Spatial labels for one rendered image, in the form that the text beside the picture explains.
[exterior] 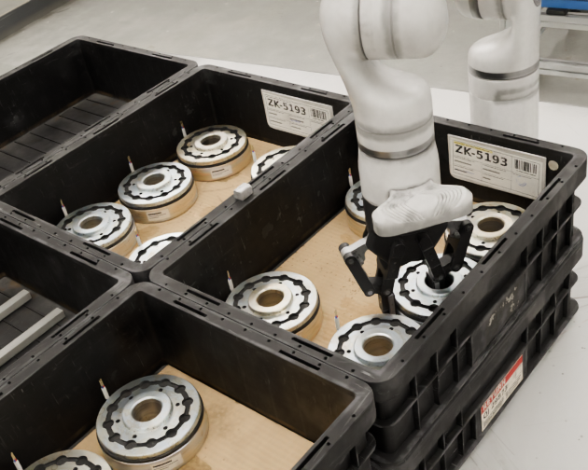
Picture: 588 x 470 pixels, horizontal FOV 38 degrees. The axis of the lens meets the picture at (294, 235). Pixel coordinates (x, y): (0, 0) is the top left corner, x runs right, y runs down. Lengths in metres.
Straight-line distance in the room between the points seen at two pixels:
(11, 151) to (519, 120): 0.78
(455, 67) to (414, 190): 2.50
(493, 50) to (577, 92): 1.91
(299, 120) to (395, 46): 0.49
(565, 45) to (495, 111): 2.21
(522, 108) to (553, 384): 0.37
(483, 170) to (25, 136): 0.77
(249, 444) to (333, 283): 0.24
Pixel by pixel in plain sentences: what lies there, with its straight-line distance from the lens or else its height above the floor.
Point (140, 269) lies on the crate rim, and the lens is 0.89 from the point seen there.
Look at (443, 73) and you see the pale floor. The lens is 3.23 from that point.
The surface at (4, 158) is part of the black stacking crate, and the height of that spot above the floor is 0.83.
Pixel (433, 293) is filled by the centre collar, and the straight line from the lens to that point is 0.89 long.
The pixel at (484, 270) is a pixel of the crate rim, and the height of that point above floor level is 0.93.
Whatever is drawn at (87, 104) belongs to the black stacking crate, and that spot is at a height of 0.83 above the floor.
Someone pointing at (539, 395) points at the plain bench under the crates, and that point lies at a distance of 1.01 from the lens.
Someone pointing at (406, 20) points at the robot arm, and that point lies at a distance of 0.70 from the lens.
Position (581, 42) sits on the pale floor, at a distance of 3.39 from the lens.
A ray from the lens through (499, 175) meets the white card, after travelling 1.03.
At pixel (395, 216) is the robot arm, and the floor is 1.01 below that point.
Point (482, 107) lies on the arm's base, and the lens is 1.18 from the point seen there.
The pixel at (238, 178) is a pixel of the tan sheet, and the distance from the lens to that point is 1.19.
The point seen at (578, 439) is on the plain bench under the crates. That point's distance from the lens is 0.98.
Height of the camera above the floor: 1.45
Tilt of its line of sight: 36 degrees down
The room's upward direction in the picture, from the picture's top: 11 degrees counter-clockwise
